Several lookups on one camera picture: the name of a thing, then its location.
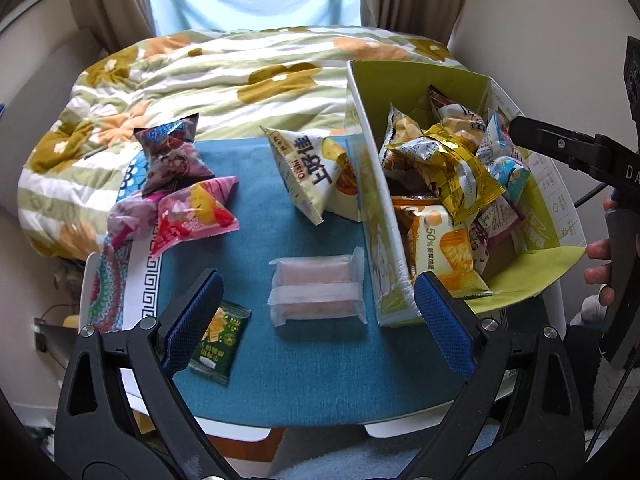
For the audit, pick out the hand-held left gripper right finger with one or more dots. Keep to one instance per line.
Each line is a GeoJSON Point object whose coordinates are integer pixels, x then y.
{"type": "Point", "coordinates": [445, 325]}

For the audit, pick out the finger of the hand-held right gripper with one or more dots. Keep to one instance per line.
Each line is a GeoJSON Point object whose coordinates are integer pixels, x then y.
{"type": "Point", "coordinates": [555, 145]}

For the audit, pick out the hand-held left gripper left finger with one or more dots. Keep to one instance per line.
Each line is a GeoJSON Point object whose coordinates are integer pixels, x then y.
{"type": "Point", "coordinates": [192, 322]}

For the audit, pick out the small green snack packet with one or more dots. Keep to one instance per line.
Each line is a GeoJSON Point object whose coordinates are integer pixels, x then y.
{"type": "Point", "coordinates": [220, 345]}

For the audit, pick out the green cardboard box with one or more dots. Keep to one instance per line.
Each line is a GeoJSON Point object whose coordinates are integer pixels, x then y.
{"type": "Point", "coordinates": [530, 275]}

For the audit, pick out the pile of snack packets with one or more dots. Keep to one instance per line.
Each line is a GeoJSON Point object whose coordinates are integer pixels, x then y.
{"type": "Point", "coordinates": [450, 170]}

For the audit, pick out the person's right hand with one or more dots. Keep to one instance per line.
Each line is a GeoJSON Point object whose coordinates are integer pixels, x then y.
{"type": "Point", "coordinates": [597, 275]}

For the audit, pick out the colourful patterned cloth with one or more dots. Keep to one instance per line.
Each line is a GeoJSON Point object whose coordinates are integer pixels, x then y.
{"type": "Point", "coordinates": [112, 290]}

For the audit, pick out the blue tablecloth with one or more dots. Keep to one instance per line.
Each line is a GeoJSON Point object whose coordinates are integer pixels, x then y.
{"type": "Point", "coordinates": [280, 370]}

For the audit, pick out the pink snack packet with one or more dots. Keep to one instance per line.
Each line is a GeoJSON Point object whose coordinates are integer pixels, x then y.
{"type": "Point", "coordinates": [195, 215]}

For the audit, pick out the white table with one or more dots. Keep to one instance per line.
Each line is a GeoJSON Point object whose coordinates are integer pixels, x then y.
{"type": "Point", "coordinates": [235, 432]}

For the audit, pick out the light purple snack packet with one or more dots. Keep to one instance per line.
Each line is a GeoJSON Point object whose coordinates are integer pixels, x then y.
{"type": "Point", "coordinates": [130, 216]}

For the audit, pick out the purple snack bag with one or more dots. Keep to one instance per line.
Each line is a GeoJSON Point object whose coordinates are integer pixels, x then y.
{"type": "Point", "coordinates": [170, 160]}

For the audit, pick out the white triangular chip bag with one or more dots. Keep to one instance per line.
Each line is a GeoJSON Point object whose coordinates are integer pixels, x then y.
{"type": "Point", "coordinates": [305, 175]}

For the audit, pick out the floral striped blanket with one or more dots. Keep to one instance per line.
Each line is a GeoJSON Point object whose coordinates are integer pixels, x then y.
{"type": "Point", "coordinates": [200, 80]}

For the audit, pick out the grey headboard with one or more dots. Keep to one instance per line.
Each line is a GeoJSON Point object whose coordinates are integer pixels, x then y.
{"type": "Point", "coordinates": [45, 95]}

